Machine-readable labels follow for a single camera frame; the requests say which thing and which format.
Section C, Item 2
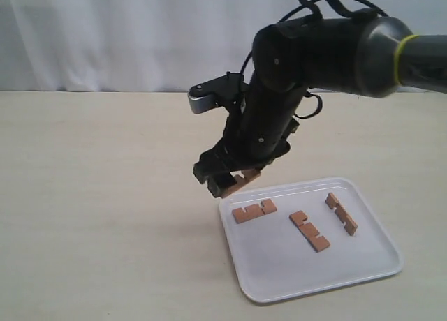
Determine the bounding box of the white backdrop curtain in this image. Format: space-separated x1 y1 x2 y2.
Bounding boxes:
0 0 447 95

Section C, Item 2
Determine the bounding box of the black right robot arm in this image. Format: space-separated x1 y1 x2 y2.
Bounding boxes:
189 13 446 198

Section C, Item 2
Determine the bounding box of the white plastic tray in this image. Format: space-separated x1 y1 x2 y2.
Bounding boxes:
219 177 403 304

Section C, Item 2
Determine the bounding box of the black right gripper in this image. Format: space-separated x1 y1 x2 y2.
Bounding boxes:
193 76 300 198

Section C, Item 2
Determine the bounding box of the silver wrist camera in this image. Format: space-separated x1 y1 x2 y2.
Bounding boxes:
188 72 244 114

